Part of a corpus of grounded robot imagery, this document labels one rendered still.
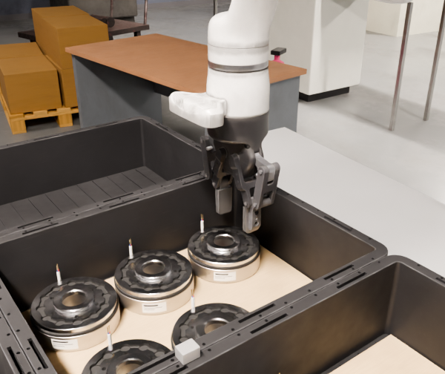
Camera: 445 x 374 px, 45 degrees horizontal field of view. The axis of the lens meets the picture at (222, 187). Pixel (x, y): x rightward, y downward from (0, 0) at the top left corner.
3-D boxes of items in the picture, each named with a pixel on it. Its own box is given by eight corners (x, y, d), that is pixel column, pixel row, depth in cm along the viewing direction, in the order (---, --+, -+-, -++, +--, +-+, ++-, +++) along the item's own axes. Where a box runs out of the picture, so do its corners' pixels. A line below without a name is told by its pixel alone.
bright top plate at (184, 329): (230, 296, 66) (230, 292, 66) (280, 345, 59) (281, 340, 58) (156, 326, 61) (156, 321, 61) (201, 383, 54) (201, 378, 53)
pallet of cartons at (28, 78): (81, 81, 472) (71, 4, 442) (128, 116, 386) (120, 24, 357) (-15, 95, 435) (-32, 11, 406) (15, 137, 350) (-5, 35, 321)
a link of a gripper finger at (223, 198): (231, 186, 72) (231, 211, 74) (228, 185, 73) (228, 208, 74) (218, 191, 71) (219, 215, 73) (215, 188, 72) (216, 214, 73)
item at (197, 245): (231, 221, 82) (231, 218, 82) (274, 251, 75) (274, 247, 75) (174, 243, 77) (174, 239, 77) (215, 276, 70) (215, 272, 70)
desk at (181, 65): (161, 130, 361) (156, 33, 332) (298, 191, 281) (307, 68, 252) (78, 155, 324) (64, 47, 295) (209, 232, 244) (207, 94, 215)
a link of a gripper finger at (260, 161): (242, 148, 64) (239, 162, 65) (265, 171, 61) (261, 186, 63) (258, 143, 65) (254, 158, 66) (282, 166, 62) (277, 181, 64)
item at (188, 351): (191, 347, 48) (191, 337, 47) (200, 357, 47) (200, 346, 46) (174, 356, 47) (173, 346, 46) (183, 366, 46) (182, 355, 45)
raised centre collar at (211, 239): (227, 231, 79) (227, 227, 79) (248, 245, 75) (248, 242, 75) (199, 242, 76) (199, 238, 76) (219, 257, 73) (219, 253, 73)
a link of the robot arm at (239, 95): (165, 110, 64) (162, 58, 61) (239, 94, 70) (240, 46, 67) (207, 131, 57) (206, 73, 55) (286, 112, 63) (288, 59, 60)
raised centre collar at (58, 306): (86, 284, 67) (85, 280, 67) (101, 305, 64) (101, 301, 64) (47, 298, 65) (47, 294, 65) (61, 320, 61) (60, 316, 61)
